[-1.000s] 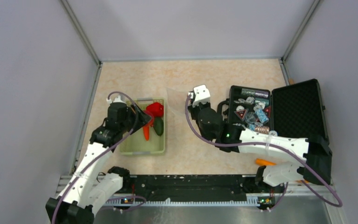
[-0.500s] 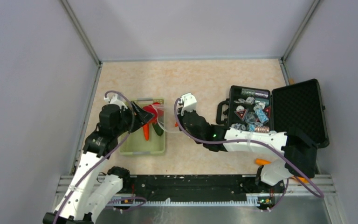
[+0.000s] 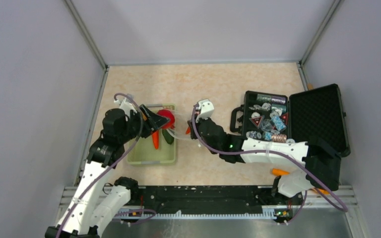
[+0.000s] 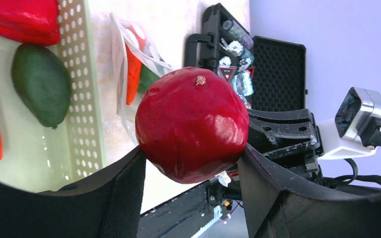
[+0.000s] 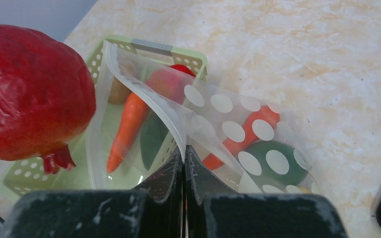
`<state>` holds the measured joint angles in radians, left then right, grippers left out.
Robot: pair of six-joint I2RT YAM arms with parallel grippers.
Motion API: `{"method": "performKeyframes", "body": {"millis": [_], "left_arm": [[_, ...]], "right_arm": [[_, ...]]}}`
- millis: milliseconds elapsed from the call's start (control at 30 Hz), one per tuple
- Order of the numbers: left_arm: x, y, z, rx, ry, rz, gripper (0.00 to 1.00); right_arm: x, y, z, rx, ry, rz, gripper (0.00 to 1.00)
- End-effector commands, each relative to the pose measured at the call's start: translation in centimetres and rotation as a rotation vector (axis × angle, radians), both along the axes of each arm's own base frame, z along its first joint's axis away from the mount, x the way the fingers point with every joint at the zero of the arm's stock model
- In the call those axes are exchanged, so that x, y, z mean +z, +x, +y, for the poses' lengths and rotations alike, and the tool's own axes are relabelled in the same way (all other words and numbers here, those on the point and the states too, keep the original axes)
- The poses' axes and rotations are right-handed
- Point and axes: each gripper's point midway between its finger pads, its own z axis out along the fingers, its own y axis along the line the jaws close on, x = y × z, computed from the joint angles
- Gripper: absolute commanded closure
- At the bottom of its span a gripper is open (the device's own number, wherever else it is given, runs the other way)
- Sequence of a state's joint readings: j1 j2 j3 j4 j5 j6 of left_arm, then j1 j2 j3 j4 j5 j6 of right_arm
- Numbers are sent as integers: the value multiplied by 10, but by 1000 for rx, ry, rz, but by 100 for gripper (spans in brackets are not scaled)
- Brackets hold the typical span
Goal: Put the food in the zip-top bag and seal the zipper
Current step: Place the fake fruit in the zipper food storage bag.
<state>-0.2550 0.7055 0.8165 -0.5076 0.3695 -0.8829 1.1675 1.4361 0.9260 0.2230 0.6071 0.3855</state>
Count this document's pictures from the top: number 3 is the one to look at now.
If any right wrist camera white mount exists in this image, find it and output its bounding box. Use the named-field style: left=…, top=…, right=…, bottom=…
left=195, top=99, right=215, bottom=122

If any green perforated plastic basket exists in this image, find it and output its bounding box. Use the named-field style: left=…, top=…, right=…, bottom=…
left=127, top=104, right=177, bottom=166

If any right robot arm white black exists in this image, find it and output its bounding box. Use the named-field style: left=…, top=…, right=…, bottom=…
left=188, top=115, right=341, bottom=204

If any red bell pepper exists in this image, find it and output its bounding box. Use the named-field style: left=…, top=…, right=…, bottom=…
left=157, top=109, right=176, bottom=129

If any clear polka dot zip bag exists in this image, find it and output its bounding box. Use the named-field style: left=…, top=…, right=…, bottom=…
left=167, top=110, right=202, bottom=148

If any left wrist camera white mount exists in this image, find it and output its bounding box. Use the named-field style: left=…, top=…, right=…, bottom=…
left=114, top=97, right=136, bottom=116

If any purple cable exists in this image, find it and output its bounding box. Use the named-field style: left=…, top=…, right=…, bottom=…
left=55, top=93, right=158, bottom=238
left=190, top=104, right=349, bottom=214

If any black case with poker chips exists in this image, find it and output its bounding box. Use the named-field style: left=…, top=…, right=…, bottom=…
left=230, top=84, right=351, bottom=157

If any dark green avocado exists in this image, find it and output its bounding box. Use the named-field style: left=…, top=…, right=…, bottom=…
left=162, top=129, right=175, bottom=145

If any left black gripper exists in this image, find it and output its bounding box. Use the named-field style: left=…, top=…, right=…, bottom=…
left=119, top=104, right=170, bottom=143

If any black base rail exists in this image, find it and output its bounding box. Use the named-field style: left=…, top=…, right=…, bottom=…
left=127, top=185, right=303, bottom=215

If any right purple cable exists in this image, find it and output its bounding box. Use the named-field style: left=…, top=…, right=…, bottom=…
left=190, top=104, right=349, bottom=214

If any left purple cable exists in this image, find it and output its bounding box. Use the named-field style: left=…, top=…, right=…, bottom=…
left=55, top=93, right=158, bottom=238

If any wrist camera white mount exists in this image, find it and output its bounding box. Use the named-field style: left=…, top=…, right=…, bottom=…
left=195, top=99, right=215, bottom=122
left=114, top=97, right=136, bottom=116

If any orange handled tool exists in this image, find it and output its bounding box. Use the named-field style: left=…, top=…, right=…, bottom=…
left=271, top=168, right=329, bottom=195

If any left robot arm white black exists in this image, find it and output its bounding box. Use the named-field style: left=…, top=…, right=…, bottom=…
left=45, top=103, right=172, bottom=238

